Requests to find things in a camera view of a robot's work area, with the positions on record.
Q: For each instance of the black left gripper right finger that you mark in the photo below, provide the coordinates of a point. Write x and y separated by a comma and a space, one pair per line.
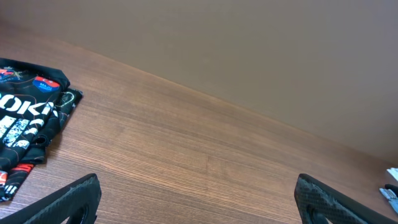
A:
319, 203

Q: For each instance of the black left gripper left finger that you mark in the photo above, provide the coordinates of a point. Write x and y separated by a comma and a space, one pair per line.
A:
76, 203

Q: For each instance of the white garment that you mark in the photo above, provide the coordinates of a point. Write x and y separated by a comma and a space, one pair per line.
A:
389, 190

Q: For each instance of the black printed folded shirt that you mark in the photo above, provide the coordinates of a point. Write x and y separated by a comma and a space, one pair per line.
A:
36, 102

